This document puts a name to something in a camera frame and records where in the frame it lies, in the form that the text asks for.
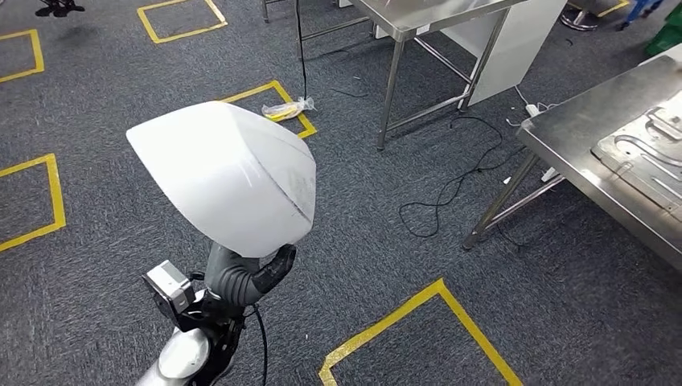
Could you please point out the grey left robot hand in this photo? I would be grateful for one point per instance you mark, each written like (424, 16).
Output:
(277, 269)

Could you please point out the white plastic car part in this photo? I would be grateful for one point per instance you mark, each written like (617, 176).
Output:
(224, 176)

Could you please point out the steel workbench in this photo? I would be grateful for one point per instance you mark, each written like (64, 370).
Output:
(575, 144)

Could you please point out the small white plug block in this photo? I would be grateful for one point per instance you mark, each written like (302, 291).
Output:
(549, 174)

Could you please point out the steel table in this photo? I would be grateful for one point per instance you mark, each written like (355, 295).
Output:
(426, 13)

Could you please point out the white plug adapter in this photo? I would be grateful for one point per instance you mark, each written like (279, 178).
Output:
(532, 110)

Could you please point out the white side panel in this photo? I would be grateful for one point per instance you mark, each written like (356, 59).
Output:
(511, 48)

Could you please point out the black stand base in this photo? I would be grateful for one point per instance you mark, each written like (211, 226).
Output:
(58, 8)

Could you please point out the grey stamped metal plate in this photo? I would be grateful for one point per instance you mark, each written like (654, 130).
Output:
(655, 176)

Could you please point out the round metal chair base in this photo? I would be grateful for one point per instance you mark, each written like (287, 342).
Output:
(578, 20)

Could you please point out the blue object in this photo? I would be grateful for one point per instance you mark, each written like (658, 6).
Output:
(639, 9)

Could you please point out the green object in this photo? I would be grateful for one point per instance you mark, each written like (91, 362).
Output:
(668, 34)

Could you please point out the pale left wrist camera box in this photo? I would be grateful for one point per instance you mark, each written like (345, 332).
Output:
(170, 287)

